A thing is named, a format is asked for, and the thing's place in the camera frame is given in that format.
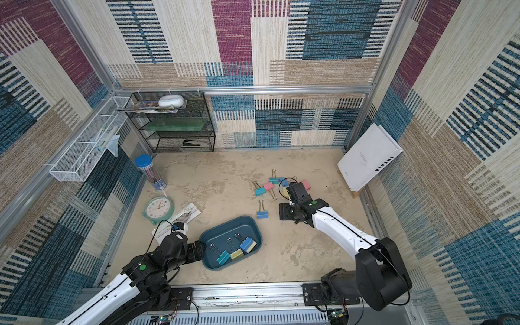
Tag blue binder clip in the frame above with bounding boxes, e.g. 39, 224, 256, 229
278, 177, 289, 188
256, 200, 269, 219
234, 233, 257, 254

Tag teal binder clip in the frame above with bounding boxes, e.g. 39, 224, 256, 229
209, 243, 231, 266
269, 169, 280, 185
253, 181, 267, 196

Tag teal plastic storage box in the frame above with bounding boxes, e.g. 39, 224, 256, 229
199, 215, 263, 271

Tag yellow binder clip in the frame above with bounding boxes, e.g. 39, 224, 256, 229
240, 238, 257, 253
227, 238, 245, 261

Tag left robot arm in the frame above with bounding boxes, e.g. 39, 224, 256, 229
58, 231, 207, 324

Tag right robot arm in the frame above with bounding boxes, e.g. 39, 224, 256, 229
279, 178, 412, 311

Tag pink binder clip left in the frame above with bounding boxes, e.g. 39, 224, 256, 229
264, 182, 278, 200

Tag ruler set white package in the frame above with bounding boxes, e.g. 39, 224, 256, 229
152, 203, 201, 244

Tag blue lid pencil tube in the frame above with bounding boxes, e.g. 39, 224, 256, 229
135, 154, 167, 191

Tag black stapler on shelf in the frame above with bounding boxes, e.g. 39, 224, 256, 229
182, 139, 210, 148

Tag white item in basket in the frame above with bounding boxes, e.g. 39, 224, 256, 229
96, 127, 120, 157

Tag magazines on top shelf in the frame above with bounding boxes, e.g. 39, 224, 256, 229
116, 101, 187, 114

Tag white round tape dispenser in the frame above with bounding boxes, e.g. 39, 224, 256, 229
158, 94, 186, 109

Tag green round wall clock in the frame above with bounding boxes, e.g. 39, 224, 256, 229
142, 196, 175, 225

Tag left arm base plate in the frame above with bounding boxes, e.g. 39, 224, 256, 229
158, 287, 194, 313

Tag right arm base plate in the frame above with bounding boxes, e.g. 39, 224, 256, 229
301, 282, 361, 307

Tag black wire shelf rack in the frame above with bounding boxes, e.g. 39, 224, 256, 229
124, 91, 216, 154

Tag white wire wall basket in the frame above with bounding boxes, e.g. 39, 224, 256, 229
50, 96, 129, 182

